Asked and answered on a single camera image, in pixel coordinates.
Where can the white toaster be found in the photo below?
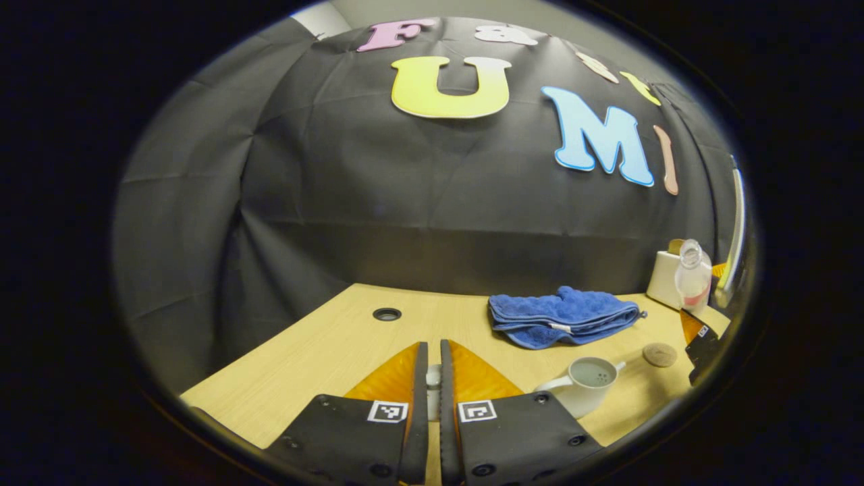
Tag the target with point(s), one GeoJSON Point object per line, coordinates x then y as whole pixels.
{"type": "Point", "coordinates": [661, 280]}

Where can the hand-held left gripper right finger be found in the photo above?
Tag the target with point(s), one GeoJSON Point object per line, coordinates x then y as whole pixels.
{"type": "Point", "coordinates": [447, 439]}

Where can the brown bread slice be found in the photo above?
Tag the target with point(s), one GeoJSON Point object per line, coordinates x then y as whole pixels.
{"type": "Point", "coordinates": [675, 246]}

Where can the clear plastic water bottle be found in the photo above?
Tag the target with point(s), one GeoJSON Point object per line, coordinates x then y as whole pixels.
{"type": "Point", "coordinates": [693, 280]}

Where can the black backdrop cloth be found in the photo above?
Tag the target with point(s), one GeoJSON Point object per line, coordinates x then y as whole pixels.
{"type": "Point", "coordinates": [405, 189]}

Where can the white blue-patterned teacup lid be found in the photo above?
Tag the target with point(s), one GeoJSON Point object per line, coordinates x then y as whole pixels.
{"type": "Point", "coordinates": [433, 388]}

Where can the blue folded towel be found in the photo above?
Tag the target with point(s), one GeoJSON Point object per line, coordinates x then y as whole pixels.
{"type": "Point", "coordinates": [560, 314]}

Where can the white ceramic teacup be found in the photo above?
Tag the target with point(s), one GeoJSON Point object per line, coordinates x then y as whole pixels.
{"type": "Point", "coordinates": [584, 395]}

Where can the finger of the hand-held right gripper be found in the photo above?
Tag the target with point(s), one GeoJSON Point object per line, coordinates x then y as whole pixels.
{"type": "Point", "coordinates": [702, 347]}
{"type": "Point", "coordinates": [721, 269]}

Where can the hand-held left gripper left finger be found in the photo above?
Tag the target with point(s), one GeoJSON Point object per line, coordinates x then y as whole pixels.
{"type": "Point", "coordinates": [420, 432]}

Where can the round cork coaster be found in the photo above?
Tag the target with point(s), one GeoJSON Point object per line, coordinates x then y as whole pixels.
{"type": "Point", "coordinates": [659, 355]}

